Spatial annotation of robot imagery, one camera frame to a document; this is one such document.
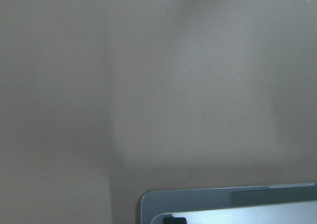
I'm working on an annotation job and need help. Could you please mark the grey laptop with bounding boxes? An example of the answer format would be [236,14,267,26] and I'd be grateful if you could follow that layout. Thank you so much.
[140,183,317,224]

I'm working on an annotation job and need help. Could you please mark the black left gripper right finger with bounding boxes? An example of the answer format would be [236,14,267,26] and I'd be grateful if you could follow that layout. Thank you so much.
[174,217,186,224]

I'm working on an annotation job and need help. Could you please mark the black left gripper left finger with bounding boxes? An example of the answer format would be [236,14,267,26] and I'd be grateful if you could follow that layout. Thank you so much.
[163,217,175,224]

